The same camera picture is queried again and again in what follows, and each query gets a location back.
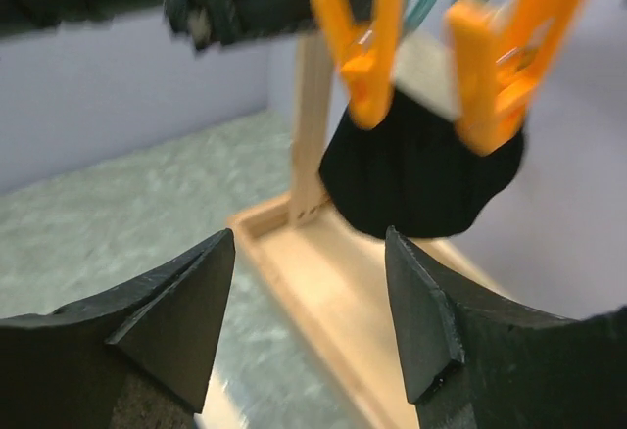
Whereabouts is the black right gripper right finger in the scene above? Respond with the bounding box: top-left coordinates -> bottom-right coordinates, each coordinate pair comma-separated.
385,229 -> 626,428

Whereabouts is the black hanging underwear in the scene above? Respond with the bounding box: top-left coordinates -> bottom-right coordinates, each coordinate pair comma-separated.
317,36 -> 526,240

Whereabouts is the wooden hanger stand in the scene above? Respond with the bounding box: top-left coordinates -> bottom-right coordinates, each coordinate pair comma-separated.
225,31 -> 506,429

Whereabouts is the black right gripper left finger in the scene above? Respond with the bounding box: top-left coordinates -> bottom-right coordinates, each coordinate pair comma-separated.
1,229 -> 235,428

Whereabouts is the orange clip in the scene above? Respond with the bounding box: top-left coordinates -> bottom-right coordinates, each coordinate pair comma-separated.
310,0 -> 404,130
445,0 -> 585,156

